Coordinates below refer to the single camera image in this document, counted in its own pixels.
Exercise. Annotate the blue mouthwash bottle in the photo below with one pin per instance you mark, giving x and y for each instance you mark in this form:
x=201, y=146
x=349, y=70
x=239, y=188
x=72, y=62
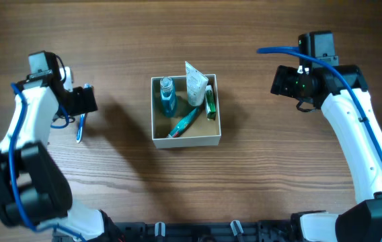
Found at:
x=168, y=96

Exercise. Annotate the white open box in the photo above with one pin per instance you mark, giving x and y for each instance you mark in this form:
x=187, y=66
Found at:
x=202, y=132

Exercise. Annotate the green white small box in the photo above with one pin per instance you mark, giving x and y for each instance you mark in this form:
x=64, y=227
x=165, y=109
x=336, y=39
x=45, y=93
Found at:
x=210, y=106

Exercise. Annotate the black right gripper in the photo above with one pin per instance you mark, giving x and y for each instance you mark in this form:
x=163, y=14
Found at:
x=279, y=81

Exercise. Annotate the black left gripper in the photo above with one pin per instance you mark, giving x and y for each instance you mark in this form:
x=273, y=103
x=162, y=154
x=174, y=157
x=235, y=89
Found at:
x=85, y=101

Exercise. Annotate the white lotion tube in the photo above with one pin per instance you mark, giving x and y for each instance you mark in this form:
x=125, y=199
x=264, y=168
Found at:
x=196, y=83

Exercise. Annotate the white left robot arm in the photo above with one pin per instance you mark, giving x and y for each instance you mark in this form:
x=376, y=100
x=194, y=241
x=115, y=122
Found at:
x=33, y=191

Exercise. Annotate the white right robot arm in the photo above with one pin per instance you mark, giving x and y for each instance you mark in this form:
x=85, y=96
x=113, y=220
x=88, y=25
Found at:
x=341, y=93

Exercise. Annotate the teal red toothpaste tube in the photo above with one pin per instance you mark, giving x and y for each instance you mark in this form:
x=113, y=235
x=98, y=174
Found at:
x=182, y=126

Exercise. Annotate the blue white toothbrush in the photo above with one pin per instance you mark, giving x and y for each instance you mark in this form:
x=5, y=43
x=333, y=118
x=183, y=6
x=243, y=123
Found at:
x=82, y=121

